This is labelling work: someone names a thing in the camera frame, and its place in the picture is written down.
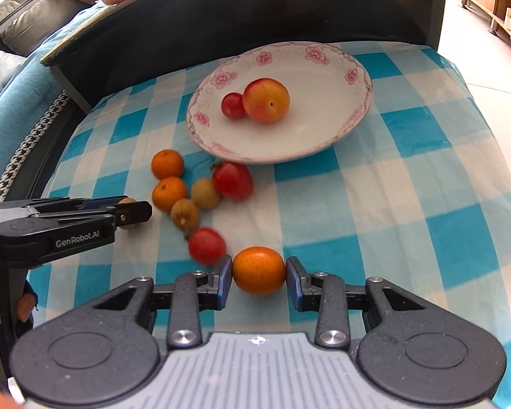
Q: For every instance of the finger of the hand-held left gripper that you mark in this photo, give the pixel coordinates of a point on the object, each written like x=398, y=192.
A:
x=102, y=204
x=68, y=238

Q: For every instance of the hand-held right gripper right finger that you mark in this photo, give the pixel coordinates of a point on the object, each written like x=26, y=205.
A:
x=293, y=283

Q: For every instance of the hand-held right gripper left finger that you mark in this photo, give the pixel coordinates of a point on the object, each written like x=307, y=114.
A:
x=225, y=279

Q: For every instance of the mandarin orange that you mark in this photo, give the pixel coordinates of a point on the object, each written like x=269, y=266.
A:
x=169, y=194
x=167, y=164
x=259, y=270

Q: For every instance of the white floral plate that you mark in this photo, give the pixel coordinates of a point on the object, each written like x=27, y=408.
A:
x=315, y=106

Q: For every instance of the person's left hand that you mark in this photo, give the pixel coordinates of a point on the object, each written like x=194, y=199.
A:
x=25, y=309

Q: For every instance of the blue sofa blanket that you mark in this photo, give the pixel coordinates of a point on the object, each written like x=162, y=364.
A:
x=21, y=119

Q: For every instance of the blue white checkered tablecloth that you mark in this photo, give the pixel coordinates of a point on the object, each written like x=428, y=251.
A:
x=387, y=187

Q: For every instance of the grey-green cushion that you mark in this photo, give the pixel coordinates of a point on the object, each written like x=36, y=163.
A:
x=0, y=76

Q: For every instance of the red cherry tomato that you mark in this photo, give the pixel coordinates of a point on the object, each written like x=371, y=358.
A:
x=233, y=105

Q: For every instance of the yellow red nectarine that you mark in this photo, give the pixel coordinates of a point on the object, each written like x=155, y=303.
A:
x=266, y=100

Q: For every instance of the grey cushion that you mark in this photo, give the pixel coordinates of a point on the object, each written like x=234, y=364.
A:
x=42, y=23

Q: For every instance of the dark wooden coffee table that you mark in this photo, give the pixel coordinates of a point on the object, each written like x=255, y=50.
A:
x=238, y=12

